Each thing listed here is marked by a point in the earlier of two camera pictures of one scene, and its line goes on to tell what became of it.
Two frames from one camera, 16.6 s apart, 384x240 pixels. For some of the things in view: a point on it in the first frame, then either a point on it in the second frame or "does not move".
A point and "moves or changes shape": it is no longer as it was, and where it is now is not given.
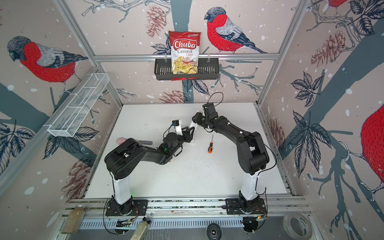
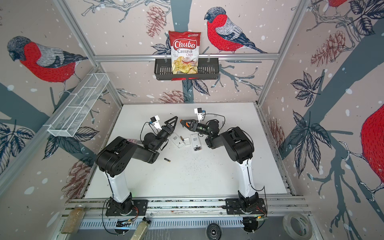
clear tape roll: (298, 226) does not move
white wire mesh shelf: (70, 120) does not move
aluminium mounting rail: (276, 206) does not move
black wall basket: (208, 69) does not move
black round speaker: (214, 231) does not move
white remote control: (193, 124) moves or changes shape
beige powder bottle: (140, 231) does not move
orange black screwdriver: (210, 150) moves or changes shape
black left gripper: (184, 135) → (167, 130)
